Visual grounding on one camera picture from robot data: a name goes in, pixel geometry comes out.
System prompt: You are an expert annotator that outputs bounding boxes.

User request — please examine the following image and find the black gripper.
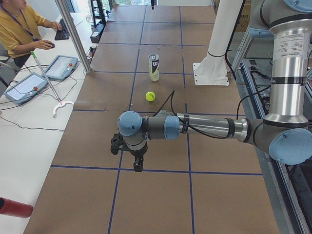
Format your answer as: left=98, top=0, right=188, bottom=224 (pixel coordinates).
left=126, top=142, right=148, bottom=172

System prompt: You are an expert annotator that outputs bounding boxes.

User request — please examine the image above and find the yellow tennis ball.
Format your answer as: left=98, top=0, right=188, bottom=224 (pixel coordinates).
left=145, top=91, right=156, bottom=102

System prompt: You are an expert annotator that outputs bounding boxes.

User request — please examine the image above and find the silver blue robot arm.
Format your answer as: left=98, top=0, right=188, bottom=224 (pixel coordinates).
left=111, top=0, right=312, bottom=172

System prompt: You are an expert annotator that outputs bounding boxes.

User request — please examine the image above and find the tennis ball can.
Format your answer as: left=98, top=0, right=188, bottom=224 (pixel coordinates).
left=148, top=54, right=159, bottom=82

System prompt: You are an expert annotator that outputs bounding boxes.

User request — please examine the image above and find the reacher grabber stick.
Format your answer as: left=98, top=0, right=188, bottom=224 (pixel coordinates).
left=31, top=51, right=74, bottom=118

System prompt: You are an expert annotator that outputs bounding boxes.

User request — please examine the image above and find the far teach pendant tablet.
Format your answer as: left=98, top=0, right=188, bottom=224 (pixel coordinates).
left=44, top=55, right=78, bottom=81

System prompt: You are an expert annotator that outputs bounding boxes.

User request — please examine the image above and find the teach pendant tablet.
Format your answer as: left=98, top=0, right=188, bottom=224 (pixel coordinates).
left=4, top=73, right=48, bottom=104
left=44, top=55, right=78, bottom=81

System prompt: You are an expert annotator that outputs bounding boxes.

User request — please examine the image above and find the near teach pendant tablet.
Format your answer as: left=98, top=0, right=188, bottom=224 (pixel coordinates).
left=4, top=73, right=48, bottom=104

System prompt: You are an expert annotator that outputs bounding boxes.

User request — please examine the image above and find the red cylinder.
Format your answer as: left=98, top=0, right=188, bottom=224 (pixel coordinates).
left=0, top=197, right=34, bottom=218

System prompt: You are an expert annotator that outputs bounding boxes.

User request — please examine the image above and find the black keyboard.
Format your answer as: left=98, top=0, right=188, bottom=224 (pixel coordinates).
left=55, top=19, right=70, bottom=40

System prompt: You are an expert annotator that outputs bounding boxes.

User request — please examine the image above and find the cardboard box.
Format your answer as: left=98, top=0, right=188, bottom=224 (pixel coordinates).
left=235, top=0, right=252, bottom=32

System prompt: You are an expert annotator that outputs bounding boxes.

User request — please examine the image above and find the person in yellow shirt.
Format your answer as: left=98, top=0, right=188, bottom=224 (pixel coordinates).
left=0, top=0, right=62, bottom=67

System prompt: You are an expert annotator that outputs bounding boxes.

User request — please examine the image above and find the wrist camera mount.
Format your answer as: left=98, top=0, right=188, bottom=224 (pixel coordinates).
left=110, top=133, right=128, bottom=155

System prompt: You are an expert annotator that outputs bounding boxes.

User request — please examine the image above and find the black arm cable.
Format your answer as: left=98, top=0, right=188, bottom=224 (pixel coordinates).
left=152, top=89, right=271, bottom=139

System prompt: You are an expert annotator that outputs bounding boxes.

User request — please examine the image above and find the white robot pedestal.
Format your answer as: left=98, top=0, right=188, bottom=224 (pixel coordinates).
left=193, top=0, right=244, bottom=86

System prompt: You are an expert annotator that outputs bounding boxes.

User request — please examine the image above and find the aluminium frame post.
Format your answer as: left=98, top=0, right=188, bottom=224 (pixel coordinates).
left=56, top=0, right=92, bottom=74

